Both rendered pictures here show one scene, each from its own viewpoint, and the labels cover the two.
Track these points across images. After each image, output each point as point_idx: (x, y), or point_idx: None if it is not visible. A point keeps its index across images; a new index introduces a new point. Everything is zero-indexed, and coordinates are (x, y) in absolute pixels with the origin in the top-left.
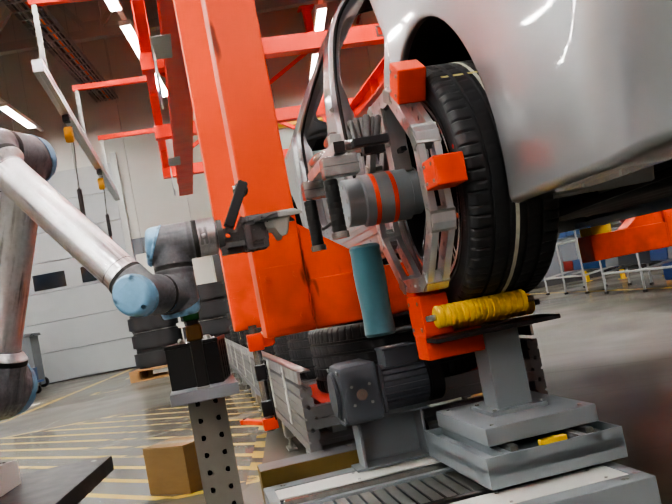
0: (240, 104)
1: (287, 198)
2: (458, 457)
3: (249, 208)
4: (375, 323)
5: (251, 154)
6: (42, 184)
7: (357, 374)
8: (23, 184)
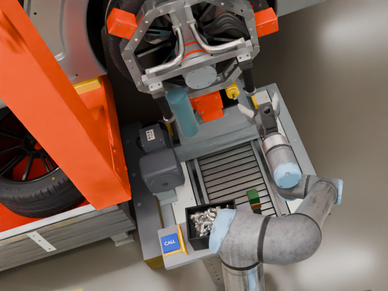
0: (51, 72)
1: (89, 113)
2: (228, 142)
3: (94, 141)
4: (197, 125)
5: (73, 104)
6: (314, 206)
7: (177, 160)
8: (320, 217)
